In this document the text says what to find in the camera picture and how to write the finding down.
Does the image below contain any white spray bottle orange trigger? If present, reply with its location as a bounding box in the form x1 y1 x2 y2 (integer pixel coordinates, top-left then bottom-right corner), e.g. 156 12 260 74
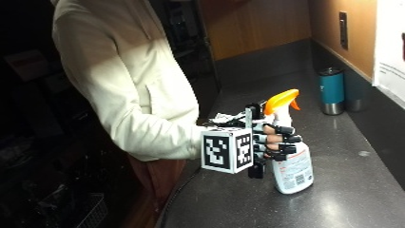
263 88 316 195

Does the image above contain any white marker cube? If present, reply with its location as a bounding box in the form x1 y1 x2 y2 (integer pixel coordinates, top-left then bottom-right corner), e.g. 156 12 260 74
199 126 255 175

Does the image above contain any teal travel mug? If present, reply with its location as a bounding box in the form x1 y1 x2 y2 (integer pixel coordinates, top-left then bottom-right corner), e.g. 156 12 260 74
317 66 345 116

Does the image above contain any white paper sheet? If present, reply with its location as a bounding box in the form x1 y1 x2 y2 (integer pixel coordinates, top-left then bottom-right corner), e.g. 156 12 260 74
371 0 405 110

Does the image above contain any the person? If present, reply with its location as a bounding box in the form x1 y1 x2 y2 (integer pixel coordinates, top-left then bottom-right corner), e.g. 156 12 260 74
49 0 208 219

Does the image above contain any black wall outlet plate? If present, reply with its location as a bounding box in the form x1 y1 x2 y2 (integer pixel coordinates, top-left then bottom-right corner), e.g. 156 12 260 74
339 10 349 51

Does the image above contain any black wire basket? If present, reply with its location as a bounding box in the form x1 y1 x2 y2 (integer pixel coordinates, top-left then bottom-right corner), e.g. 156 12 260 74
39 192 109 228

